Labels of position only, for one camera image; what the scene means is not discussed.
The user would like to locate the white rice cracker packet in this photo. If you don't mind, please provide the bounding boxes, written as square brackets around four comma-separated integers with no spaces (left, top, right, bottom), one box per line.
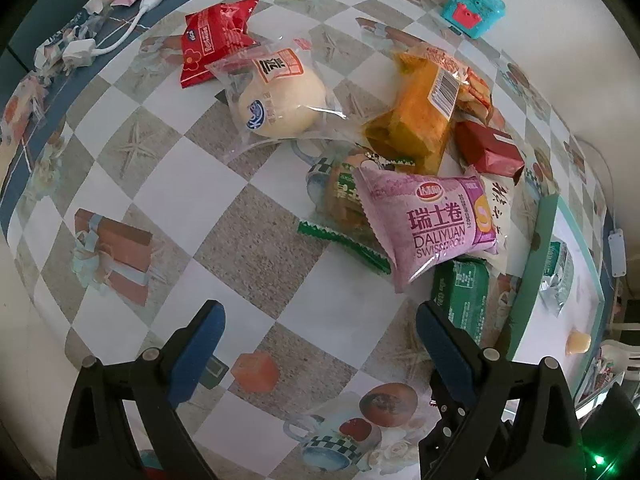
[464,166,515,257]

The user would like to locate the orange red wafer packet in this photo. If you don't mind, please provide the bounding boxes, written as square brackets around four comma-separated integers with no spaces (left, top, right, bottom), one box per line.
[409,41,496,124]

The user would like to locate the green-edged clear pastry packet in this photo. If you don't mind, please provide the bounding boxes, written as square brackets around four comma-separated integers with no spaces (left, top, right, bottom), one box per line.
[297,143,416,274]

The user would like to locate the red snack packet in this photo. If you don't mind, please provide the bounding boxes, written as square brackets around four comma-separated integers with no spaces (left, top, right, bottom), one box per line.
[180,0,258,88]

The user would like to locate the green biscuit packet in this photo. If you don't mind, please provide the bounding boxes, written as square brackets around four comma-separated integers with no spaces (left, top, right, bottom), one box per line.
[432,258,489,344]

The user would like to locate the crumpled wrapper scraps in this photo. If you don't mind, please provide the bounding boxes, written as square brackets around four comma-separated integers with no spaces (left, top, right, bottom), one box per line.
[34,0,112,79]

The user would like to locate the pink swiss roll packet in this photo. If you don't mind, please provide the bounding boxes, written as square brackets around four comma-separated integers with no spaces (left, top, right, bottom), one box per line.
[352,162,498,292]

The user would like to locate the teal-rimmed white tray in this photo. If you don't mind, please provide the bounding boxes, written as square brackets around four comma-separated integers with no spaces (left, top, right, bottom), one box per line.
[506,195,605,398]

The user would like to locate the silver green small packet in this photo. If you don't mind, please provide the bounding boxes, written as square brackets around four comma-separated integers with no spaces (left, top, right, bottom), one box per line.
[539,238,574,316]

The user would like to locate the teal toy box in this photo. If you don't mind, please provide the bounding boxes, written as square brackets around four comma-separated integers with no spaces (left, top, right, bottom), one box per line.
[440,0,506,39]

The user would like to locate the clear packaged round bun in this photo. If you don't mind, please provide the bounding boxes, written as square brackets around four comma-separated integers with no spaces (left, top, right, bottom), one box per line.
[206,35,347,158]

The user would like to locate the dark red wrapped box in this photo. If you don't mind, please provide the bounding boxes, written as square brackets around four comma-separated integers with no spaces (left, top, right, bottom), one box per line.
[454,120,525,183]

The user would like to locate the orange cake packet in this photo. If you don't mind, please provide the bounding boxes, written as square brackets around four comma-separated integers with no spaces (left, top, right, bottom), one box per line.
[363,47,468,176]

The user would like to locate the white charger with cable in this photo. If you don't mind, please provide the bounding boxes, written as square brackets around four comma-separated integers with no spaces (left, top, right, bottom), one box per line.
[60,0,188,68]

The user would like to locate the yellow jelly cup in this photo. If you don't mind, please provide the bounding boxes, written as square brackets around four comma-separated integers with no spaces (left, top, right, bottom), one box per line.
[565,330,591,356]

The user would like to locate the white wall box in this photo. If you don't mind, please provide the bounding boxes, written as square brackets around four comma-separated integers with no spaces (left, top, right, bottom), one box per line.
[608,229,627,278]

